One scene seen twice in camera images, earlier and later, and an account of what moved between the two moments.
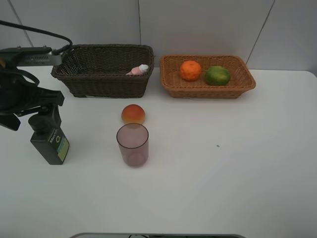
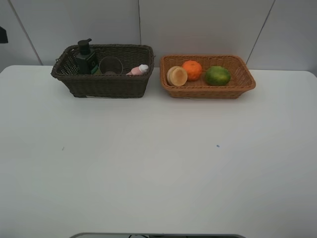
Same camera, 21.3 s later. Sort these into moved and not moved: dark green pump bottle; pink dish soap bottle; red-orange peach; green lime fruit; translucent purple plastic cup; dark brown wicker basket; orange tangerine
Moved: translucent purple plastic cup; red-orange peach; dark green pump bottle
Not moved: pink dish soap bottle; orange tangerine; dark brown wicker basket; green lime fruit
